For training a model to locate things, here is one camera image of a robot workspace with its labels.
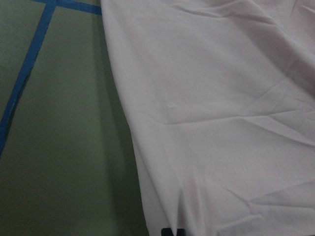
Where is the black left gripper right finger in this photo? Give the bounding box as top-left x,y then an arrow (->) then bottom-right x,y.
176,229 -> 185,236

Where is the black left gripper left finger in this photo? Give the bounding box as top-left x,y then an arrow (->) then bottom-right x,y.
161,228 -> 174,236

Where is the pink Snoopy t-shirt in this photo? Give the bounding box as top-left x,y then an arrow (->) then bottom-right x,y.
101,0 -> 315,236

